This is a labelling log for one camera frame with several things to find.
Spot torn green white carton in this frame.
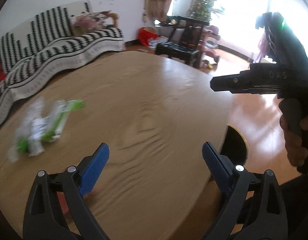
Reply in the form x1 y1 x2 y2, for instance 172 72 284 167
16 99 86 156

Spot clear plastic bag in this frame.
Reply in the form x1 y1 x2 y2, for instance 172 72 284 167
8 97 46 162

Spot person's right hand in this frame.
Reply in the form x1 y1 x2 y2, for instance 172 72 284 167
279 115 308 167

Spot pink toy ride-on car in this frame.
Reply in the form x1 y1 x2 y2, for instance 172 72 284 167
197 25 221 64

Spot green potted plant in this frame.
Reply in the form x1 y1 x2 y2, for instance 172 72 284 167
186 0 224 23

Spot black wooden chair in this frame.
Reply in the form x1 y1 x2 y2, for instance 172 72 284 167
155 16 209 68

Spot black white striped sofa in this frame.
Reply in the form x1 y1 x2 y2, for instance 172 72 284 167
0 0 125 125

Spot red bag on floor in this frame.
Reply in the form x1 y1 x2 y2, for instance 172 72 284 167
138 27 159 46

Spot pink floral pillow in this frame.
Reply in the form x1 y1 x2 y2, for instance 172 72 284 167
69 11 112 32

